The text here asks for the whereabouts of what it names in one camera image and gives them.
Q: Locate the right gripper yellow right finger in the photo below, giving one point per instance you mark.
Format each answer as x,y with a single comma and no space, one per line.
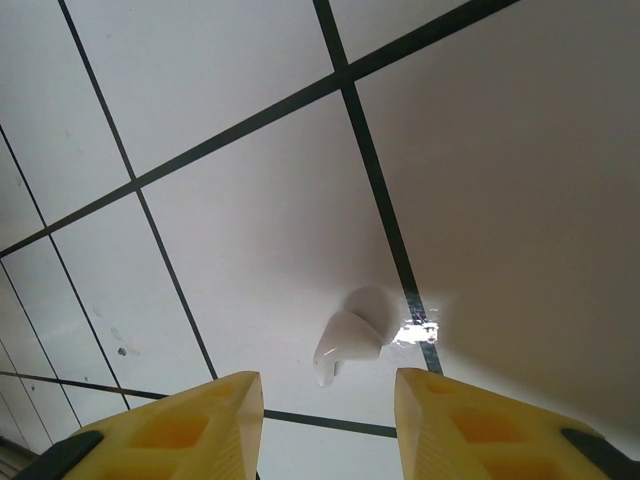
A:
475,430

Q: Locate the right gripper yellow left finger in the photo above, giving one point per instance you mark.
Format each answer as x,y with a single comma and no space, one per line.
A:
200,430

